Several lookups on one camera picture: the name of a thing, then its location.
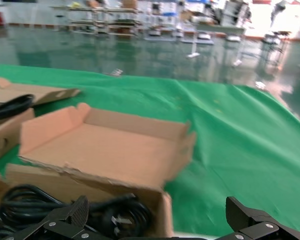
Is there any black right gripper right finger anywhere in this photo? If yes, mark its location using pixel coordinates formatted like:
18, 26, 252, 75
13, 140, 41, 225
224, 196, 300, 240

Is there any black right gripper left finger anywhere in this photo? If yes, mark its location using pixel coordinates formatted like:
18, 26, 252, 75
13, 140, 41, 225
4, 194, 111, 240

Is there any cardboard box with torn lid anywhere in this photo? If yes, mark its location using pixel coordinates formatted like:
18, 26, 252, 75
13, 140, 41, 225
0, 102, 198, 240

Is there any cardboard box with intact lid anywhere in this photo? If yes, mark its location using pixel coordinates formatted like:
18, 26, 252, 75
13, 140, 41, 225
0, 76, 82, 166

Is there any green cloth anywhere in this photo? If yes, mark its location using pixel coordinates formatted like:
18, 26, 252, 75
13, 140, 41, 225
0, 62, 300, 239

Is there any black stand table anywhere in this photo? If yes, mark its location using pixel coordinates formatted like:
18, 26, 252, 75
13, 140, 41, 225
263, 30, 294, 54

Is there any wooden shelf rack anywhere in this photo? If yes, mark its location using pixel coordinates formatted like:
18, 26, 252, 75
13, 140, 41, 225
51, 3, 144, 39

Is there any white workbench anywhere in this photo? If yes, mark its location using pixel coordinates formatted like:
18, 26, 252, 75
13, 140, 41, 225
143, 0, 216, 46

